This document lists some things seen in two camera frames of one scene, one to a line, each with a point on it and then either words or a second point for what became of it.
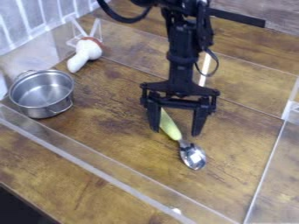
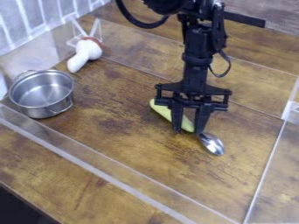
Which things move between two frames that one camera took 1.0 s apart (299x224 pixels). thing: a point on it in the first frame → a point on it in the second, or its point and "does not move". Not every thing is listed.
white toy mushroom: (88, 50) does not move
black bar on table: (237, 17) does not move
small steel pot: (41, 93) does not move
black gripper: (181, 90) → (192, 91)
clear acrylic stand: (80, 33) does not move
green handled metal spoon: (191, 152) → (209, 142)
